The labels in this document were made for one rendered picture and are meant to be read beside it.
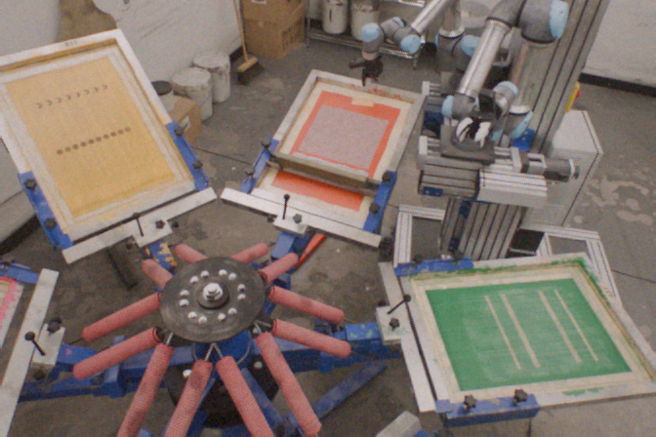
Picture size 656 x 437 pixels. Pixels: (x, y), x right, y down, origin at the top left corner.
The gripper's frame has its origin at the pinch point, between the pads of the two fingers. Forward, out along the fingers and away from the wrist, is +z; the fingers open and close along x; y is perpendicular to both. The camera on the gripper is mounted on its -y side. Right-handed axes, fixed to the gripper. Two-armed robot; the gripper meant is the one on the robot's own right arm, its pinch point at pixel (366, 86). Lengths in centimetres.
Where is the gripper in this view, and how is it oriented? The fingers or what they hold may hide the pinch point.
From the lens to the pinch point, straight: 252.8
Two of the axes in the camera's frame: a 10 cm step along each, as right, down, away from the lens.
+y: 9.3, 2.7, -2.6
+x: 3.7, -7.9, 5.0
